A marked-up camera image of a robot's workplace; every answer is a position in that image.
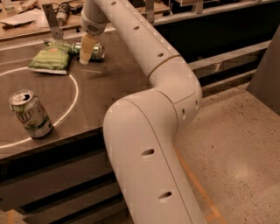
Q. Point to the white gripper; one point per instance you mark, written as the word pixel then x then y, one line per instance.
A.
pixel 93 25

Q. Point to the dark green soda can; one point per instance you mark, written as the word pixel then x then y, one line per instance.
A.
pixel 98 52

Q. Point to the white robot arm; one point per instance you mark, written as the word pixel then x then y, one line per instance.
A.
pixel 138 129

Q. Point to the white green 7up can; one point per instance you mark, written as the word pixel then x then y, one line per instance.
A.
pixel 31 113

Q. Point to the green chip bag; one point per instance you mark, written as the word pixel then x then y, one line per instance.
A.
pixel 54 58

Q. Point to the silver power tool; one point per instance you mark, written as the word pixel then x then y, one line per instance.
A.
pixel 63 13

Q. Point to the white paper sheets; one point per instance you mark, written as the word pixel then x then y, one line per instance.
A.
pixel 21 18

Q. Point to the wooden workbench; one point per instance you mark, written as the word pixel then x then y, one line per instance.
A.
pixel 40 25

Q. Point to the grey slatted table base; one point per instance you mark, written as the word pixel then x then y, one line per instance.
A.
pixel 67 182

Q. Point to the grey metal bracket post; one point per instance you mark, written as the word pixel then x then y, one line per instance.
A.
pixel 52 21

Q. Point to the grey metal rail shelf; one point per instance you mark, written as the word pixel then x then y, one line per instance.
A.
pixel 229 60

